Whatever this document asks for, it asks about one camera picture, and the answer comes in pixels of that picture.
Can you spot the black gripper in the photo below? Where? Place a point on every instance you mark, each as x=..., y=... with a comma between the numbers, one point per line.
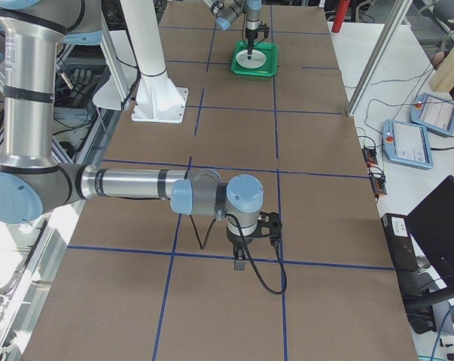
x=236, y=239
x=251, y=36

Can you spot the clear plastic fork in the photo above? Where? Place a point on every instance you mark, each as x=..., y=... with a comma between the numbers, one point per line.
x=255, y=58

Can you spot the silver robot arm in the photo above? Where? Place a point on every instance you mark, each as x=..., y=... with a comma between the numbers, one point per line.
x=226, y=15
x=32, y=182

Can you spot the white round plate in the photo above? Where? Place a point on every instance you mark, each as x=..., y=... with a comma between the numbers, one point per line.
x=251, y=64

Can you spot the green plastic tray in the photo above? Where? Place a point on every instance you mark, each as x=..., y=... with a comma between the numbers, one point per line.
x=267, y=70

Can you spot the red cylinder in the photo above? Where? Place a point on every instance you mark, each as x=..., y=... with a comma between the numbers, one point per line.
x=340, y=14

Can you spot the brown paper table cover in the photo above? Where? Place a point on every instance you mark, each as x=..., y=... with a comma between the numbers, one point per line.
x=139, y=282

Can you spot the white curved sheet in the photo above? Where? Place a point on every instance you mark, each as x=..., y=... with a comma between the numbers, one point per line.
x=107, y=97

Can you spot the black computer box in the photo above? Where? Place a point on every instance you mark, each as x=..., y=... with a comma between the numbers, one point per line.
x=399, y=241

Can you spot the orange black usb hub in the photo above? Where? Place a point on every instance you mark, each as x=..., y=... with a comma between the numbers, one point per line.
x=369, y=154

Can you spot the blue teach pendant near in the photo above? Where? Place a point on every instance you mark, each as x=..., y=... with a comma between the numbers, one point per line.
x=407, y=144

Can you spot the blue teach pendant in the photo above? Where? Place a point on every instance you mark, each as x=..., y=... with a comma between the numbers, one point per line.
x=434, y=113
x=407, y=144

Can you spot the blue teach pendant far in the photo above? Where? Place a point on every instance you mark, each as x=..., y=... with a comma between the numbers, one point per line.
x=434, y=113

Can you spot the black monitor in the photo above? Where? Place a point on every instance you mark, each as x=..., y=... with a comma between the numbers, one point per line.
x=431, y=223

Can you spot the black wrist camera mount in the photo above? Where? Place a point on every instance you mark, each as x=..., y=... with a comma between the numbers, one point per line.
x=269, y=226

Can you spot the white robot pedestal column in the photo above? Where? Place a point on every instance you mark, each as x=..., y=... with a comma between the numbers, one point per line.
x=153, y=93

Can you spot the white pedestal base plate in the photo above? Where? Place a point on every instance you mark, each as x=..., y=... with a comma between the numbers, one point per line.
x=179, y=105

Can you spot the aluminium frame post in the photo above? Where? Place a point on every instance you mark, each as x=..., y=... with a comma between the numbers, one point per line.
x=389, y=30

